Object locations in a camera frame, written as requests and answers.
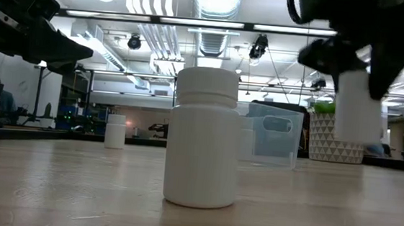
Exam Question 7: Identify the clear plastic basket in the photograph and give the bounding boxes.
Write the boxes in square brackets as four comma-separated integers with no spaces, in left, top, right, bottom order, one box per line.
[232,100,306,171]

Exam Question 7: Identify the silver ventilation duct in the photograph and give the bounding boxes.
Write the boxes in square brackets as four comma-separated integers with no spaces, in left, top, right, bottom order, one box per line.
[188,0,244,60]

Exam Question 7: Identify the black metal table frame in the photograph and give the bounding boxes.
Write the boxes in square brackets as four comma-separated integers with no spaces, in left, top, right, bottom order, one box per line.
[0,125,404,172]

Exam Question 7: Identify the black horizontal beam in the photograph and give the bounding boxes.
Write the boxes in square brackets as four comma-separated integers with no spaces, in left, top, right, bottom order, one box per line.
[56,6,339,39]

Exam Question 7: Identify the potted green plant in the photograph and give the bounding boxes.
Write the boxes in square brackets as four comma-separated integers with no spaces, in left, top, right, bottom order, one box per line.
[305,110,368,166]

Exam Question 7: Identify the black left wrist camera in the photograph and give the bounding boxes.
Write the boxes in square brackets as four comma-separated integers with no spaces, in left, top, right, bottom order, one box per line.
[11,0,61,22]

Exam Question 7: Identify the hanging black camera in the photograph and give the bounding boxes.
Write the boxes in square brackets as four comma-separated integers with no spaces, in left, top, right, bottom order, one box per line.
[126,33,143,51]
[248,32,270,61]

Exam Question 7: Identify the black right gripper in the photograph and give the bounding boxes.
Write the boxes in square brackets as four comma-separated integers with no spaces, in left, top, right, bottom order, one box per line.
[292,0,404,104]

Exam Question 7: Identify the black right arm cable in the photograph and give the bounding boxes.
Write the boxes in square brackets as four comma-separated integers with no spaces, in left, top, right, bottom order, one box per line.
[284,0,308,27]

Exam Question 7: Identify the person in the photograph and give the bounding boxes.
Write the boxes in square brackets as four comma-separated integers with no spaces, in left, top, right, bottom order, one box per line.
[0,89,20,125]

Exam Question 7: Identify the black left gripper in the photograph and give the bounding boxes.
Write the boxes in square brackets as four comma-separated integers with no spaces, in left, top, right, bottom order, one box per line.
[0,0,99,78]

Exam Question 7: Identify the green succulent plant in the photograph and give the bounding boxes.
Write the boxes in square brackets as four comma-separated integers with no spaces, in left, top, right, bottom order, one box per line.
[312,99,337,116]

